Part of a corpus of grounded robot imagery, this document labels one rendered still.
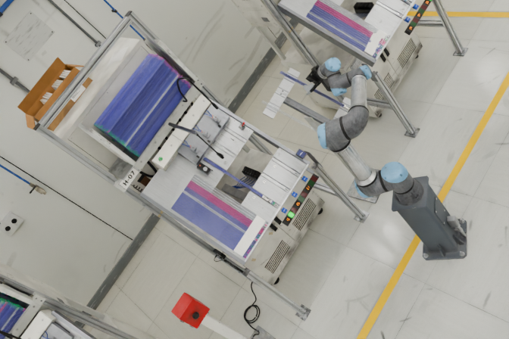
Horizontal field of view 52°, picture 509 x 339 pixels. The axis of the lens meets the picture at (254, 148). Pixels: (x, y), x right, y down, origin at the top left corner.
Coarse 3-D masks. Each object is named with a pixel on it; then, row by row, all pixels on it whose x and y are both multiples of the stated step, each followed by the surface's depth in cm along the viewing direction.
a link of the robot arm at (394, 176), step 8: (384, 168) 258; (392, 168) 256; (400, 168) 254; (384, 176) 255; (392, 176) 253; (400, 176) 252; (408, 176) 256; (384, 184) 257; (392, 184) 255; (400, 184) 255; (408, 184) 257; (400, 192) 260
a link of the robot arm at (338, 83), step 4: (328, 76) 269; (332, 76) 268; (336, 76) 267; (340, 76) 267; (344, 76) 265; (328, 80) 270; (332, 80) 268; (336, 80) 267; (340, 80) 266; (344, 80) 265; (332, 84) 268; (336, 84) 267; (340, 84) 266; (344, 84) 265; (348, 84) 265; (332, 88) 269; (336, 88) 267; (340, 88) 267; (344, 88) 267; (336, 92) 267; (340, 92) 267; (344, 92) 268
